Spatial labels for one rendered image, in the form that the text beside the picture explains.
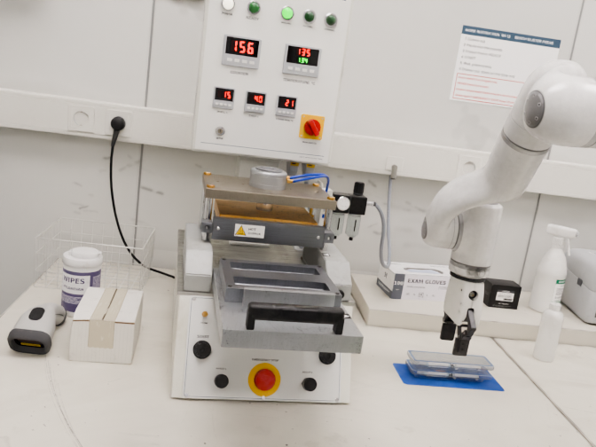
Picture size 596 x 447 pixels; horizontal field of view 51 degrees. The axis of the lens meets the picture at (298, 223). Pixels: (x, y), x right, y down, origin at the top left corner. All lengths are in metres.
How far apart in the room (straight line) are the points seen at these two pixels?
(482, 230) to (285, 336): 0.53
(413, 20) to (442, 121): 0.30
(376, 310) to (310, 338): 0.69
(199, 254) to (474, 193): 0.54
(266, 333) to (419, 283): 0.87
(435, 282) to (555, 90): 0.94
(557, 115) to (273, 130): 0.73
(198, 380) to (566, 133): 0.75
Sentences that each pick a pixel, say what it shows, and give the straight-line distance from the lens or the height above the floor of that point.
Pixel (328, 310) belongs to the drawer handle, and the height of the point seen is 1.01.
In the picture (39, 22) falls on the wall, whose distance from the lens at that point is 1.90.
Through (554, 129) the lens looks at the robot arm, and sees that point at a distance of 0.95.
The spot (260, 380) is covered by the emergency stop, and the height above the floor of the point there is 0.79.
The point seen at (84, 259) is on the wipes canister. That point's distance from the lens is 1.49.
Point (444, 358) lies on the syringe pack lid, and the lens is 1.45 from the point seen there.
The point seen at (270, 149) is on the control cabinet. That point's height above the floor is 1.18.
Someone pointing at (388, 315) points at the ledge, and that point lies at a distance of 1.66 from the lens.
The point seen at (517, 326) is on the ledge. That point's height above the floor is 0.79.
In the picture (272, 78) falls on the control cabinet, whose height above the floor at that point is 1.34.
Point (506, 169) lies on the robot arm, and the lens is 1.21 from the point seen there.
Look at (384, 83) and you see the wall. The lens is 1.87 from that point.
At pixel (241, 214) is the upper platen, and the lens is 1.30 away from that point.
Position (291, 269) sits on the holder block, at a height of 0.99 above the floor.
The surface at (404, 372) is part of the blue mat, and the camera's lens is 1.44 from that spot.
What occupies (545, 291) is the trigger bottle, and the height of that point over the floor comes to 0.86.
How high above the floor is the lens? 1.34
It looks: 13 degrees down
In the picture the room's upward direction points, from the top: 8 degrees clockwise
